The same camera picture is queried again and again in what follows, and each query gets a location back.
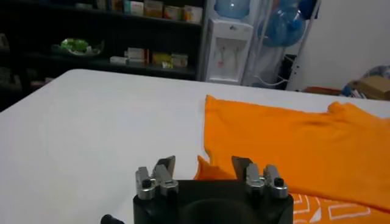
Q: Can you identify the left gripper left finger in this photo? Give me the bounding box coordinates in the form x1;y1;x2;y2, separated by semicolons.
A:
135;155;180;201

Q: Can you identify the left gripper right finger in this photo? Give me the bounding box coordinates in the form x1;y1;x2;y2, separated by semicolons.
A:
231;156;289;200

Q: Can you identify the orange t-shirt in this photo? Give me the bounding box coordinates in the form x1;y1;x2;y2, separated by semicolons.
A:
194;94;390;224

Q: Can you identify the grey pile of clothes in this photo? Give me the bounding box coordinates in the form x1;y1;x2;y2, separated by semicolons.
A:
364;65;390;80

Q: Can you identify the white water dispenser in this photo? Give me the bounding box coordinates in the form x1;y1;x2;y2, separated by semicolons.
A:
204;17;254;85

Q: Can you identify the cream orange medicine box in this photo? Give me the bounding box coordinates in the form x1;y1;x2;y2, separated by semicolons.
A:
171;54;189;68

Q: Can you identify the small white flat box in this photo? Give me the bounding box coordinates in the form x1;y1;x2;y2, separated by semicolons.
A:
109;56;130;66

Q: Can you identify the white red medicine box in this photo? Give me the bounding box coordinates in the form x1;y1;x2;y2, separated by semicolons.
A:
124;47;150;65

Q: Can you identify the blue and white bag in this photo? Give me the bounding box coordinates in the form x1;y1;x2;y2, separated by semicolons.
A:
341;85;367;99

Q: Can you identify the white metal jug rack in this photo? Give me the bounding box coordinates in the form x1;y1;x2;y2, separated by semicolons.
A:
243;0;322;91

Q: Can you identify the large brown cardboard box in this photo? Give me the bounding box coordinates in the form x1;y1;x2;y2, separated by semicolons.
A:
350;75;390;101

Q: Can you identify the clear bowl with green packs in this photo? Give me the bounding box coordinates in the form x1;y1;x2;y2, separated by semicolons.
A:
51;38;105;58

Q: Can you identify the cream yellow medicine box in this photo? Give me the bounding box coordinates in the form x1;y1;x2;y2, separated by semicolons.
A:
163;5;183;21

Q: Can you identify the tan medicine box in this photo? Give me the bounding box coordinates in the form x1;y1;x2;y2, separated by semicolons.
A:
143;0;165;18

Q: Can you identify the blue water jug with label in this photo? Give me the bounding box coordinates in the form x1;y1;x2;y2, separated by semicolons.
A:
214;0;250;19

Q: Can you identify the teal white medicine box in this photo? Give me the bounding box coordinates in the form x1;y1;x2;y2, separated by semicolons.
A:
123;0;144;16

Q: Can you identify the black shelf unit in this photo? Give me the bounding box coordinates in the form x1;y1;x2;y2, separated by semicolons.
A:
0;0;208;111

